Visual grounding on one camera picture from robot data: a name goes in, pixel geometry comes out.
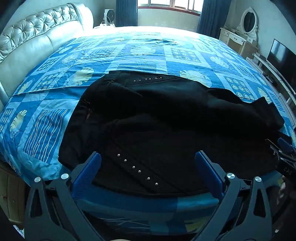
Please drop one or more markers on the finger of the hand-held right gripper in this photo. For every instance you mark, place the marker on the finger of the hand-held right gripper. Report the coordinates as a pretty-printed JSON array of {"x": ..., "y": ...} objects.
[
  {"x": 276, "y": 153},
  {"x": 286, "y": 145}
]

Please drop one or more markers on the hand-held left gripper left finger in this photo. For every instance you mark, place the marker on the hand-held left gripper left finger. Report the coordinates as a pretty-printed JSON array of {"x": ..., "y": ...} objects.
[{"x": 89, "y": 169}]

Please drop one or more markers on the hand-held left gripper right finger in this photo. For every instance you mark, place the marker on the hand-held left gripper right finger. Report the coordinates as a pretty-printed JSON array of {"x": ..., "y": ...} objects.
[{"x": 208, "y": 170}]

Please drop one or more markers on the black studded pants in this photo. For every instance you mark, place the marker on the black studded pants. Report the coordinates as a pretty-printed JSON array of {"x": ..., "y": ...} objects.
[{"x": 161, "y": 120}]

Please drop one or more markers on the blue patterned bed sheet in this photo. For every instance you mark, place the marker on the blue patterned bed sheet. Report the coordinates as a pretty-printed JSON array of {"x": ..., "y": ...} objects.
[{"x": 57, "y": 120}]

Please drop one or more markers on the white television stand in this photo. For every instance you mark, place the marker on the white television stand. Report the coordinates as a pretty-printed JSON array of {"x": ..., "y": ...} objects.
[{"x": 269, "y": 71}]

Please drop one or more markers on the light wooden bedside cabinet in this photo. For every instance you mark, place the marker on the light wooden bedside cabinet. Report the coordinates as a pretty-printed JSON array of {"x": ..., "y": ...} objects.
[{"x": 12, "y": 197}]

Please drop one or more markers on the black television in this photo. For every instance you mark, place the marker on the black television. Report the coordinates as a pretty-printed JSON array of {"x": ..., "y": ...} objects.
[{"x": 283, "y": 59}]

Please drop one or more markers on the cream dressing table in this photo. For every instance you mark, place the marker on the cream dressing table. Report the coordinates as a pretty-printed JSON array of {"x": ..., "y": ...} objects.
[{"x": 233, "y": 40}]

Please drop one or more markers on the oval white-framed mirror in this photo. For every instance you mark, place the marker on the oval white-framed mirror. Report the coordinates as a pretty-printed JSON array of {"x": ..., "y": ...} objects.
[{"x": 249, "y": 19}]

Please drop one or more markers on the tufted leather headboard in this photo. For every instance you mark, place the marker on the tufted leather headboard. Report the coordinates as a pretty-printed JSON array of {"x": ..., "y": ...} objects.
[{"x": 27, "y": 46}]

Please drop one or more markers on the white bedside table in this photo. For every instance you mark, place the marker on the white bedside table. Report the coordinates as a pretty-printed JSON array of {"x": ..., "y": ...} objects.
[{"x": 105, "y": 25}]

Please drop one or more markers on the dark blue curtain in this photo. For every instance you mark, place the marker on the dark blue curtain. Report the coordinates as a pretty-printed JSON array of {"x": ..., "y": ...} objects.
[
  {"x": 211, "y": 18},
  {"x": 126, "y": 12}
]

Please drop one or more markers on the white fan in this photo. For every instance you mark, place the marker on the white fan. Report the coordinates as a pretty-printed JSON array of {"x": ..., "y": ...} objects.
[{"x": 109, "y": 16}]

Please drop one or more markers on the window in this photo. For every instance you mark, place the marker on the window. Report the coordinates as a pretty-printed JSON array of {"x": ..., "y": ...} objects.
[{"x": 171, "y": 5}]

